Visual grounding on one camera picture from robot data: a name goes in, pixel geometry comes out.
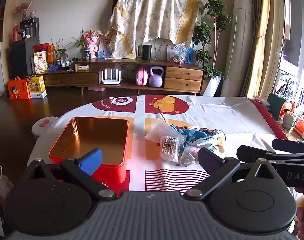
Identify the pink tray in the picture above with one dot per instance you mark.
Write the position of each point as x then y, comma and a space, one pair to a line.
97, 88

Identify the red thermos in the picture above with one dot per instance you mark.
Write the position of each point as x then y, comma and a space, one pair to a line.
15, 35

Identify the small figurine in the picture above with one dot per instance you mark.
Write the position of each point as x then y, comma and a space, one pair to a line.
33, 14

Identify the dark teapot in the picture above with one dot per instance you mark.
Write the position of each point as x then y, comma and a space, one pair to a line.
74, 60

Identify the blue plastic item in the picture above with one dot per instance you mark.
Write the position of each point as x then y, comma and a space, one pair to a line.
189, 56

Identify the yellow gift box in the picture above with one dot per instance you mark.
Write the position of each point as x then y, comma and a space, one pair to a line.
36, 86

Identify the pink case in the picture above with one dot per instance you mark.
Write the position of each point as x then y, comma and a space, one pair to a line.
142, 78

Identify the orange white container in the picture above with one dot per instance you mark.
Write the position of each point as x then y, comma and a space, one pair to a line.
302, 128

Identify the clear plastic bag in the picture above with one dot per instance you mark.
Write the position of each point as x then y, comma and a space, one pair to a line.
159, 130
179, 52

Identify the grey plastic bag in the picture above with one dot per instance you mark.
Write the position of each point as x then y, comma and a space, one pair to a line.
1, 187

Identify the small clear pouch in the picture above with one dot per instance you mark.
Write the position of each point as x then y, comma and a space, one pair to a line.
187, 158

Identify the yellow curtain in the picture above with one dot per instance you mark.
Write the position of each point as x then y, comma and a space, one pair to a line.
261, 35

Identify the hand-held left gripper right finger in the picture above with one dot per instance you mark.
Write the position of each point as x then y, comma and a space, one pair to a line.
209, 158

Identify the pale green mug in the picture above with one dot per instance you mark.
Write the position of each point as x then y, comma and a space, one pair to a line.
289, 120

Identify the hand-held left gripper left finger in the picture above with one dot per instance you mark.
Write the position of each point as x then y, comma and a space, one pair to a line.
90, 158

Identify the yellow brown cereal box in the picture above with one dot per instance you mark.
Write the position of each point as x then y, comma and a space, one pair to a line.
40, 62

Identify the orange stool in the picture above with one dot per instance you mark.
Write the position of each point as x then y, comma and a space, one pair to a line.
288, 106

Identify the white router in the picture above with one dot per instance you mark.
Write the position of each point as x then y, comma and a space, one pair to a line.
111, 81

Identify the potted orchid plant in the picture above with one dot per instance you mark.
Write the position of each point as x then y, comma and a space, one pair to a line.
86, 54

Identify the grey scalloped decor panel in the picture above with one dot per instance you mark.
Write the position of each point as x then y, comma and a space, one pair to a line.
159, 48

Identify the black speaker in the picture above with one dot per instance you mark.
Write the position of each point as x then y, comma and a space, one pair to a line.
146, 52

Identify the pink doll bouquet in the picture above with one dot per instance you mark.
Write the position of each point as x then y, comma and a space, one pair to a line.
92, 43

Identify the black mini fridge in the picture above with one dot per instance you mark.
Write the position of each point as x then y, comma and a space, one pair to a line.
21, 57

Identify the blue cloth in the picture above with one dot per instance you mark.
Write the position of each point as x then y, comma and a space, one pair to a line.
192, 133

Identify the orange gift box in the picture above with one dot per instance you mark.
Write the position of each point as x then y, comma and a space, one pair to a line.
18, 88

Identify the floral cloth cover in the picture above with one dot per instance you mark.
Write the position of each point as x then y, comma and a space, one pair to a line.
152, 17

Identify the crumpled clear plastic bag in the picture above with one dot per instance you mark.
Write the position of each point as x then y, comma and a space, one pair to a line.
179, 52

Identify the green container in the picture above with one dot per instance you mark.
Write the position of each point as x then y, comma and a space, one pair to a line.
276, 106

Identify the orange paper bag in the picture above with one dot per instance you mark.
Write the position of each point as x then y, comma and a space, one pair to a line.
51, 53

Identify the vase with pink flowers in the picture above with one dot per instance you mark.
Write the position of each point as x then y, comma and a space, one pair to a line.
24, 16

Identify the wooden TV cabinet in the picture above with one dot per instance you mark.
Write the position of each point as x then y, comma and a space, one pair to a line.
184, 73

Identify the small potted plant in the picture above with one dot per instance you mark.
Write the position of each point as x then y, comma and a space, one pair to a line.
58, 53

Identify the blue toy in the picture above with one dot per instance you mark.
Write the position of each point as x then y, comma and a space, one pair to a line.
53, 68

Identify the cotton swab packet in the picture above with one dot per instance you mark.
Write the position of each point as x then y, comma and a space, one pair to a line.
169, 148

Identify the picture frame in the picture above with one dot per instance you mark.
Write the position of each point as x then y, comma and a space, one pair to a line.
105, 48

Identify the black coffee machine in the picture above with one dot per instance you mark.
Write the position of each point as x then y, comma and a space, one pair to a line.
29, 28

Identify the printed tablecloth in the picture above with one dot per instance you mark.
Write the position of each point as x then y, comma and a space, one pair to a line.
242, 120

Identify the purple kettlebell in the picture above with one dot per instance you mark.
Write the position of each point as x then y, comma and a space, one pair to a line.
155, 80

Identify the covered standing air conditioner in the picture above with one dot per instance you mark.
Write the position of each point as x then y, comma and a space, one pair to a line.
238, 45

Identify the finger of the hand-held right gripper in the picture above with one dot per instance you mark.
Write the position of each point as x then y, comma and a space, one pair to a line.
289, 145
252, 152

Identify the tall potted plant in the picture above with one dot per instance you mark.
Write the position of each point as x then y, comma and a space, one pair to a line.
212, 86

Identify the red gift box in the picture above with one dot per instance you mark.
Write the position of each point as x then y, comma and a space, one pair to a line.
40, 47

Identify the small white box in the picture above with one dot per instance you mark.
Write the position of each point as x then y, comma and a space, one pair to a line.
82, 67

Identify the red tin box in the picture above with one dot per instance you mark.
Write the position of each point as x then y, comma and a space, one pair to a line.
102, 140

